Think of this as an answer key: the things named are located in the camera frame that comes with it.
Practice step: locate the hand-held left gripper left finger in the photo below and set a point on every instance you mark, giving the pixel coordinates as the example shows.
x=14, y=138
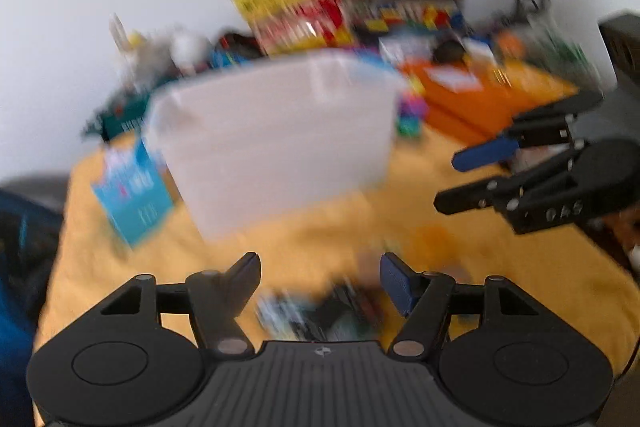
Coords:
x=245, y=279

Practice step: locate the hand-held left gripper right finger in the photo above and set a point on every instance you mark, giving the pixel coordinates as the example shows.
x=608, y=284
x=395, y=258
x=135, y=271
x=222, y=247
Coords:
x=396, y=282

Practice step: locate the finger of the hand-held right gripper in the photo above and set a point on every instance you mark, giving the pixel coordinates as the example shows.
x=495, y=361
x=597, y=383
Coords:
x=482, y=154
x=465, y=201

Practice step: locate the white plastic bin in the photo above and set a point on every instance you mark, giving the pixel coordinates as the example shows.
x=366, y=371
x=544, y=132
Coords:
x=275, y=142

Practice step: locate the orange cloth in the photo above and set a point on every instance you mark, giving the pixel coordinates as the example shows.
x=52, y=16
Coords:
x=470, y=107

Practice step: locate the black toy car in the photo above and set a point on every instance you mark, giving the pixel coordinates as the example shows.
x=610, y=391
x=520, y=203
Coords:
x=345, y=312

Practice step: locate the yellow cloth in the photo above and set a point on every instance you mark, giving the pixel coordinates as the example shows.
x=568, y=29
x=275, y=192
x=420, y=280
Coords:
x=300, y=242

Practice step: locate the white paper card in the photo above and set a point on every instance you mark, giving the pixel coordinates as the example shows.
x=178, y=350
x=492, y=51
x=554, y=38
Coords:
x=455, y=79

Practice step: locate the stack of colourful bricks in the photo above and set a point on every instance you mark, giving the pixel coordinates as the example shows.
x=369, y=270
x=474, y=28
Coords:
x=412, y=109

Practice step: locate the small black object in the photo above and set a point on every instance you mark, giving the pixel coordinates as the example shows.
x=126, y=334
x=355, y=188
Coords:
x=447, y=52

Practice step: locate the clear pen holder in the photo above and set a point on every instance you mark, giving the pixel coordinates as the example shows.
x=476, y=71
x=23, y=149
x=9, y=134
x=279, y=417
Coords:
x=565, y=49

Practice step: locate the light blue cardboard box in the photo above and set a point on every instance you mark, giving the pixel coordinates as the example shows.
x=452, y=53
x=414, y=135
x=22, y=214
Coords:
x=135, y=197

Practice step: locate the colourful brick set box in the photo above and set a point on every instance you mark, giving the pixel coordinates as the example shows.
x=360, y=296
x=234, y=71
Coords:
x=410, y=14

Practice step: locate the teal box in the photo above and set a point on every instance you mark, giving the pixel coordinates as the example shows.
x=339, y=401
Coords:
x=125, y=122

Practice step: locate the blue and black playpen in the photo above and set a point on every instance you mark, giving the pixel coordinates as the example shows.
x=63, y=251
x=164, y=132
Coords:
x=20, y=227

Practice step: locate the white round object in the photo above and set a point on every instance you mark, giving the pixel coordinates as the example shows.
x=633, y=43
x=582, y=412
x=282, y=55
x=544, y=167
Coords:
x=189, y=52

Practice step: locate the yellow red snack box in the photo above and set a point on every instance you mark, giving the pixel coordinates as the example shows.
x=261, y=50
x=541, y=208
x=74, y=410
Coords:
x=295, y=12

